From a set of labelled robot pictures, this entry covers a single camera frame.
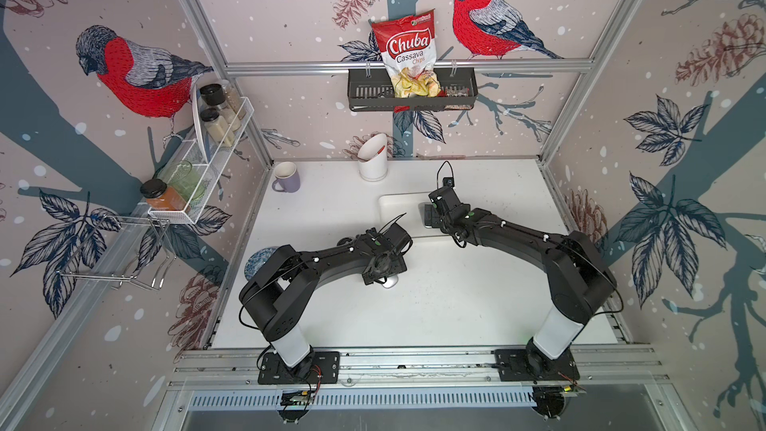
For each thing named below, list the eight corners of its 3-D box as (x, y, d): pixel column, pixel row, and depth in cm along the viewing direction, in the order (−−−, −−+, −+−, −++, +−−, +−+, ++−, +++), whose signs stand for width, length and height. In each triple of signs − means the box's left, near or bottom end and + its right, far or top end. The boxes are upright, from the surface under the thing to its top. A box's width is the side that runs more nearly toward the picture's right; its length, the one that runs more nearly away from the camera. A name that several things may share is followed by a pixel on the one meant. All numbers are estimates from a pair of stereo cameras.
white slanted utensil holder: (361, 183, 116) (357, 156, 104) (363, 160, 124) (359, 133, 113) (387, 183, 116) (386, 156, 104) (387, 160, 124) (386, 133, 113)
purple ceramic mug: (277, 199, 112) (269, 183, 104) (284, 178, 119) (277, 161, 111) (298, 199, 112) (291, 182, 104) (304, 178, 119) (298, 161, 111)
